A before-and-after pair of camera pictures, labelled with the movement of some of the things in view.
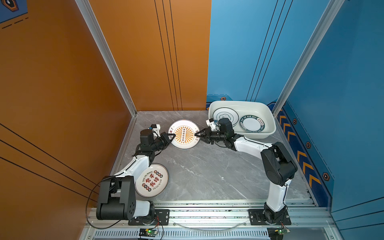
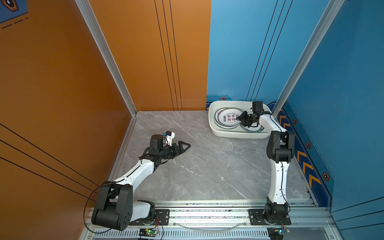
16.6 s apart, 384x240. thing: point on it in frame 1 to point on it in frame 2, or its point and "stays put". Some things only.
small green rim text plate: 252,123 stays put
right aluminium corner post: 312,44 stays put
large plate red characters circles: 153,181 to 227,116
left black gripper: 164,137 to 180,151
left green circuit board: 148,232 stays put
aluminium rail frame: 220,220 stays put
